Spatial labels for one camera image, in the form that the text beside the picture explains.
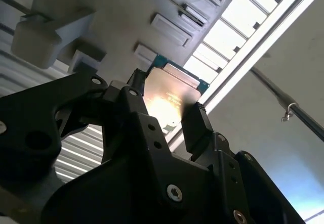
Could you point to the silver CPU with green board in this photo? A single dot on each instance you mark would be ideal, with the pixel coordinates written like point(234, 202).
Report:
point(172, 87)

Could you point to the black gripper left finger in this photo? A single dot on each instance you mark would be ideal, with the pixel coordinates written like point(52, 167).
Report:
point(126, 133)

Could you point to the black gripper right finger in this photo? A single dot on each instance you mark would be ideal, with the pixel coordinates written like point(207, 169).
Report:
point(227, 173)

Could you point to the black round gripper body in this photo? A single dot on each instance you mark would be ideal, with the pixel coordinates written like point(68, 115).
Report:
point(114, 198)

